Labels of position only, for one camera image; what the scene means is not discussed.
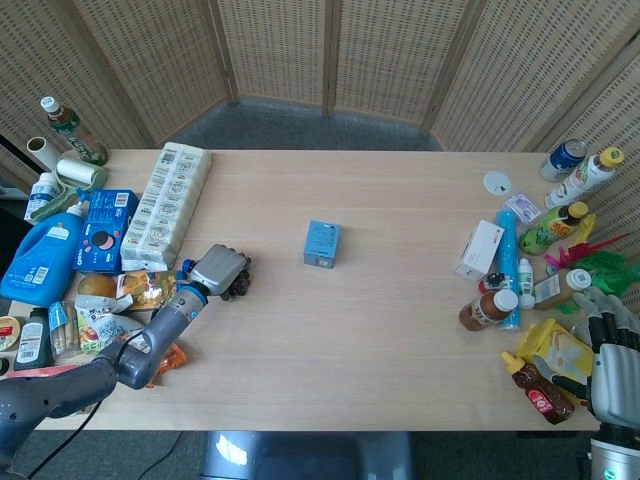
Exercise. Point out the colourful feather shuttlecock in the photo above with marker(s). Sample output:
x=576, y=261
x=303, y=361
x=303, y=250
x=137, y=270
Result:
x=575, y=252

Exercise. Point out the blue drink can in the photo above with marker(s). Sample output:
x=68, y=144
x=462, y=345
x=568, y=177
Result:
x=562, y=160

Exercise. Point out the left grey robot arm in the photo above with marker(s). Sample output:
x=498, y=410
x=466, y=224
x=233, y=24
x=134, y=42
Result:
x=145, y=350

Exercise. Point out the white green snack bag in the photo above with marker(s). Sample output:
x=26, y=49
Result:
x=102, y=322

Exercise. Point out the cardboard tube roll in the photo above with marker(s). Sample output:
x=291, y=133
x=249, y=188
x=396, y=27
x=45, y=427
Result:
x=44, y=151

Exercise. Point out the black cola bottle blue cap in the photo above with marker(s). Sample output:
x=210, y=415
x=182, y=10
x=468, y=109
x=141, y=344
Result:
x=186, y=266

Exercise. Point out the white cardboard box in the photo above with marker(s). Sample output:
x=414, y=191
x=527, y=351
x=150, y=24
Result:
x=480, y=249

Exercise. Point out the orange snack bag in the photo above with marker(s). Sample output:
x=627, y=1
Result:
x=174, y=359

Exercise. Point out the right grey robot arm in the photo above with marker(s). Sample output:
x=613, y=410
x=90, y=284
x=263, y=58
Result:
x=617, y=457

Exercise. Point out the small white blue-label bottle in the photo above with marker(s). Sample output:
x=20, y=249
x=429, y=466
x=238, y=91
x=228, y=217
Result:
x=39, y=195

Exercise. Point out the wrapped bread bun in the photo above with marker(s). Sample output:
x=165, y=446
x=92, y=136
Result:
x=95, y=286

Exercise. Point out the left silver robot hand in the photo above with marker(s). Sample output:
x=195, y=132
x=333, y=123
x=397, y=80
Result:
x=215, y=267

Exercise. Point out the purple pocket tissue packet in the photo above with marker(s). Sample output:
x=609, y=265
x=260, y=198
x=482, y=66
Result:
x=522, y=208

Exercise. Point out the green tea bottle white cap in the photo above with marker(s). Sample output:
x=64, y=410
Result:
x=77, y=135

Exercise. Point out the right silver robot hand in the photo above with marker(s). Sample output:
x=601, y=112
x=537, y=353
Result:
x=617, y=380

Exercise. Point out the black bottle white label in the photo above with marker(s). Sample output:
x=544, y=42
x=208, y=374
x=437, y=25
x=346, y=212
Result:
x=32, y=337

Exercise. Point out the green soda bottle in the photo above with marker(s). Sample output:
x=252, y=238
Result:
x=617, y=282

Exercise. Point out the green bottle yellow cap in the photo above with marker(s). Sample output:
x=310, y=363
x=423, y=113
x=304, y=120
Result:
x=547, y=230

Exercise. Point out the blue Oreo cookie box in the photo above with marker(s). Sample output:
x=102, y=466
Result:
x=105, y=230

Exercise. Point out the biscuit sticks packet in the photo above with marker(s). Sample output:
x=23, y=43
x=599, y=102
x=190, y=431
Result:
x=64, y=330

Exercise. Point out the blue detergent bottle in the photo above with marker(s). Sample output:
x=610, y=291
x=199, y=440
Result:
x=40, y=260

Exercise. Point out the yellow snack bag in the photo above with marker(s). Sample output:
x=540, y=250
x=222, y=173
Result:
x=150, y=290

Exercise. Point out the green lint roller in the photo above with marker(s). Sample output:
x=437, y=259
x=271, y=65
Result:
x=75, y=175

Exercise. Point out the small white green-label bottle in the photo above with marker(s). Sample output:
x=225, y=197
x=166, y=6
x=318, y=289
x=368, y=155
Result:
x=526, y=282

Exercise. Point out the woven wooden folding screen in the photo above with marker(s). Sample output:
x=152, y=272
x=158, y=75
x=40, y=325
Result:
x=275, y=50

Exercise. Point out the black round object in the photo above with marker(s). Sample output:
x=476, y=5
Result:
x=3, y=366

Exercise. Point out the long pale tissue pack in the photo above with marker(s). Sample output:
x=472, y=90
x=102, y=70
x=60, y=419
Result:
x=167, y=200

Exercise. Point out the small red can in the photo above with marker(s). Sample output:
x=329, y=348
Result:
x=490, y=284

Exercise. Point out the small light blue box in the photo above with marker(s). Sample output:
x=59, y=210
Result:
x=321, y=244

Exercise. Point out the yellow Lipton tea bag pack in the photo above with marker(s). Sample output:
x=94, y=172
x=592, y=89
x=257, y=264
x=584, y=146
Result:
x=555, y=350

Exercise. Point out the brown coffee bottle white cap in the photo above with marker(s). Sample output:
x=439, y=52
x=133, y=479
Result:
x=482, y=310

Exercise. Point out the light blue cylinder tube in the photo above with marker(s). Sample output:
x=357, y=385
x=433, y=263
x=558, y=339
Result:
x=507, y=250

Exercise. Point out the round cup red label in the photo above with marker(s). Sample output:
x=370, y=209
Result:
x=7, y=332

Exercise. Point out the brown tea bottle white cap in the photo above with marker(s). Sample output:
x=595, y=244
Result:
x=565, y=287

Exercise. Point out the brown sauce bottle yellow cap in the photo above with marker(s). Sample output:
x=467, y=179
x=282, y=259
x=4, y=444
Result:
x=542, y=392

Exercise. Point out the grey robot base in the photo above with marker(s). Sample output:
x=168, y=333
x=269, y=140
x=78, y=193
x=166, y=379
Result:
x=305, y=457

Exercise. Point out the white round table grommet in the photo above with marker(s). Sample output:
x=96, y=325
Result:
x=498, y=181

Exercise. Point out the white bottle yellow cap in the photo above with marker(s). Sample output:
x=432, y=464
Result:
x=582, y=177

